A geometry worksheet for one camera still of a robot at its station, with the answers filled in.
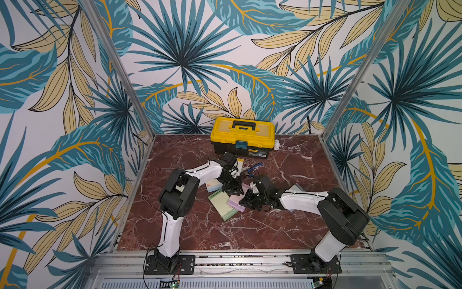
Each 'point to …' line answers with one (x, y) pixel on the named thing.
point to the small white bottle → (277, 144)
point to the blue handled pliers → (250, 168)
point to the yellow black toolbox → (243, 136)
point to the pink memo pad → (233, 200)
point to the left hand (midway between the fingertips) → (242, 194)
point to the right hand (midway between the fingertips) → (238, 202)
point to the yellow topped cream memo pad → (240, 164)
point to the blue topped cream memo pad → (214, 185)
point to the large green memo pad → (219, 199)
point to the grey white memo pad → (295, 188)
